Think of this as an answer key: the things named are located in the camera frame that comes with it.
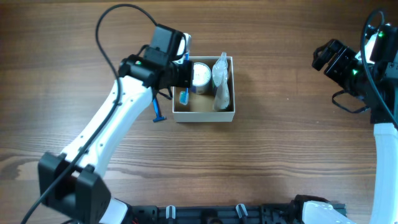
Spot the blue white toothbrush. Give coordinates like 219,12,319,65
179,52,189,106

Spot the white cotton swab tub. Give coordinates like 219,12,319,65
191,62,211,95

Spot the blue disposable razor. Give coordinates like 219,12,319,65
152,98,167,123

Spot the white lotion tube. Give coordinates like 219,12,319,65
213,73,230,111

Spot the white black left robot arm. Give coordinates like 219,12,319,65
38,24,193,223

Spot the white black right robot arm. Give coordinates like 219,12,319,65
312,24,397,223

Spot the beige open cardboard box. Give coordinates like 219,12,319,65
172,56,236,123

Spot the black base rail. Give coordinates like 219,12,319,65
123,202,303,224

